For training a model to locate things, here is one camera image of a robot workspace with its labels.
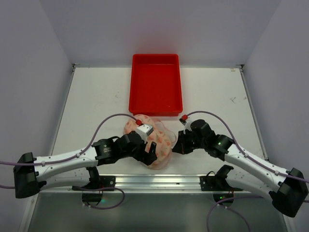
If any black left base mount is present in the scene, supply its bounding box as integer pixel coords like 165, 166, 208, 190
72, 175, 116, 206

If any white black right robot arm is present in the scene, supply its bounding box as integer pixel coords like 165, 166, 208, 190
172, 116, 309, 218

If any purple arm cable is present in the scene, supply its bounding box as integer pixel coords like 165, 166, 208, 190
185, 110, 309, 232
0, 113, 143, 210

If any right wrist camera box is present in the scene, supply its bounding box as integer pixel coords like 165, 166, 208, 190
179, 115, 193, 134

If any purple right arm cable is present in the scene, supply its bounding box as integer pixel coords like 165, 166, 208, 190
185, 110, 309, 232

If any pink tulip mesh laundry bag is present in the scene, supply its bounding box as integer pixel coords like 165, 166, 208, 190
135, 114, 177, 170

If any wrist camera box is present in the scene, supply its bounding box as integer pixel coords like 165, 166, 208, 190
179, 115, 193, 134
135, 124, 154, 143

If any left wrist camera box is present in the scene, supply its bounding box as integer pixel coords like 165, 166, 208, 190
135, 124, 154, 143

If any aluminium mounting rail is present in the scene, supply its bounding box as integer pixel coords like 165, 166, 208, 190
72, 174, 244, 194

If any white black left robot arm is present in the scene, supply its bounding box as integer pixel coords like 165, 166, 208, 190
13, 131, 157, 199

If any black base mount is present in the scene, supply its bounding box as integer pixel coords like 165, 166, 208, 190
199, 171, 235, 202
72, 175, 116, 206

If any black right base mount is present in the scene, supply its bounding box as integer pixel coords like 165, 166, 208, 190
199, 171, 235, 202

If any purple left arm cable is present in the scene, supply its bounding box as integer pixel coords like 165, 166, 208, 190
0, 113, 143, 210

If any red plastic tray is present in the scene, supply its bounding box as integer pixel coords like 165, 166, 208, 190
128, 54, 183, 116

